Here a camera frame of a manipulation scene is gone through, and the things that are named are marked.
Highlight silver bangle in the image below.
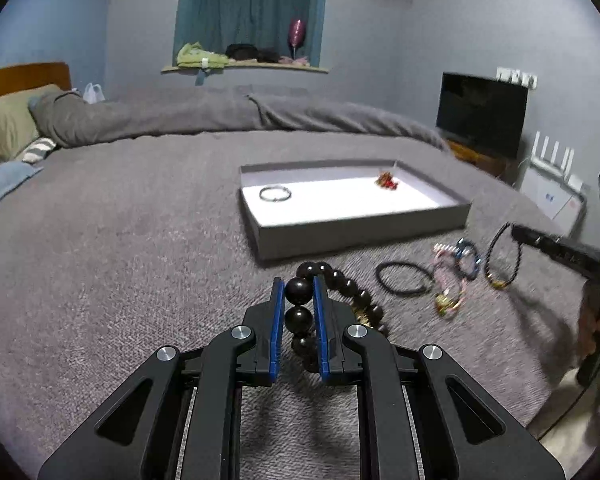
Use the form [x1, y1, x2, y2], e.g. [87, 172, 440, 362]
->
[259, 186, 292, 204]

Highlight pink braided bracelet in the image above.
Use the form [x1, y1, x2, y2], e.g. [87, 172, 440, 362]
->
[432, 250, 468, 320]

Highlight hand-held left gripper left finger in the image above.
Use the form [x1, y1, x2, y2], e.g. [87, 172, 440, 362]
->
[37, 277, 286, 480]

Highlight black hair tie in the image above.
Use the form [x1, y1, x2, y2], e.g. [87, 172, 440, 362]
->
[375, 261, 435, 297]

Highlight teal curtain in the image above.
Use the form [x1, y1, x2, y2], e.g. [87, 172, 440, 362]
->
[180, 0, 328, 66]

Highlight white router with antennas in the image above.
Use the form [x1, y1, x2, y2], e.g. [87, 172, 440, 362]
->
[530, 131, 583, 191]

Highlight green pillow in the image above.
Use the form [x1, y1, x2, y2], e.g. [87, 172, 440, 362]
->
[0, 84, 63, 163]

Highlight pink wine glass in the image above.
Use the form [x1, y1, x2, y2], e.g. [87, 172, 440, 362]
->
[287, 18, 307, 59]

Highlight grey duvet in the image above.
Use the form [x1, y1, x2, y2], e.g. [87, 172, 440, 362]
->
[28, 85, 451, 151]

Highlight blue blanket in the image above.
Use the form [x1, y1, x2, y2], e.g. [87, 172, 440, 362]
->
[0, 161, 43, 218]

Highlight grey bed cover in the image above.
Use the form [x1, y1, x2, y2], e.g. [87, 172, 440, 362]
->
[0, 130, 600, 480]

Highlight white wall sockets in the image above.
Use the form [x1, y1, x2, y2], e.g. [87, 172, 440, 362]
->
[496, 66, 539, 90]

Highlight wooden headboard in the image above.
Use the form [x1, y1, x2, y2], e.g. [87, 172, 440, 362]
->
[0, 62, 72, 171]

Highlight wooden television stand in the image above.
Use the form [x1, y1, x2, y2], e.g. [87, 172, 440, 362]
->
[447, 140, 518, 181]

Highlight blue beaded bracelet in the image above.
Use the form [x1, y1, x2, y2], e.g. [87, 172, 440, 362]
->
[452, 239, 483, 281]

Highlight black cloth bundle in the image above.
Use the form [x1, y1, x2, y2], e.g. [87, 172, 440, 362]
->
[225, 43, 281, 63]

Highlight wooden windowsill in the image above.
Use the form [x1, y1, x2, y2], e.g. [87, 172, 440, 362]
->
[161, 62, 329, 75]

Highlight striped pillow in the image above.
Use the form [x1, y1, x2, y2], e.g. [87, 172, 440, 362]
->
[17, 136, 58, 164]

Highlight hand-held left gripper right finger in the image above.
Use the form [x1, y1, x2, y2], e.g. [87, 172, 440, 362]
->
[312, 276, 566, 480]

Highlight green cloth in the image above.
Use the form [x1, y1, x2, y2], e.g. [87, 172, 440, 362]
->
[176, 41, 229, 68]

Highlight black television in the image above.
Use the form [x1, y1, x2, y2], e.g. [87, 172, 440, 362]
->
[436, 72, 529, 160]

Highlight dark wooden bead bracelet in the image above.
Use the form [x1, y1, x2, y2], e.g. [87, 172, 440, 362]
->
[284, 261, 391, 373]

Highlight grey cardboard box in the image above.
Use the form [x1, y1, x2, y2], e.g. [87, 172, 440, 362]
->
[238, 159, 473, 262]

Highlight dark bracelet with gold beads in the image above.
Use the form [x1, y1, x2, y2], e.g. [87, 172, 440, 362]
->
[484, 222, 526, 292]

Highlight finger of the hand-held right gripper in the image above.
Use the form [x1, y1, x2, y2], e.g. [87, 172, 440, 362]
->
[511, 224, 600, 286]

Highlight person's right hand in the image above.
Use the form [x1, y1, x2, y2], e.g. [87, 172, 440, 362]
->
[577, 280, 600, 361]

